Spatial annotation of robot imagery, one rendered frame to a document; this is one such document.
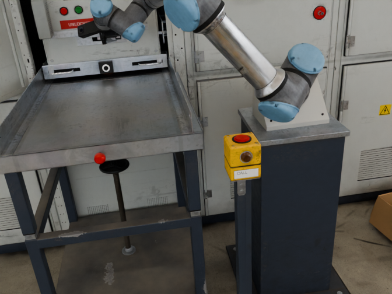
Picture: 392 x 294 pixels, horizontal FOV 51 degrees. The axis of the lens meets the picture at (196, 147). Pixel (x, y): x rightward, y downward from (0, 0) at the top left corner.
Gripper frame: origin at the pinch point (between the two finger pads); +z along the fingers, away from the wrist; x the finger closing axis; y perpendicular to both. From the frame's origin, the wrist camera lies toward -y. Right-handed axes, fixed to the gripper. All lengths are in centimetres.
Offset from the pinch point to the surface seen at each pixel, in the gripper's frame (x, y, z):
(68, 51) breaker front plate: -1.2, -16.1, 7.6
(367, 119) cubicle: -45, 123, 22
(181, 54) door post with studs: -7.9, 31.8, 5.3
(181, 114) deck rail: -40, 24, -37
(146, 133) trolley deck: -46, 12, -46
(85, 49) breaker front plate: -1.2, -8.9, 7.4
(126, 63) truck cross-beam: -8.4, 7.9, 9.8
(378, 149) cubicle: -61, 132, 32
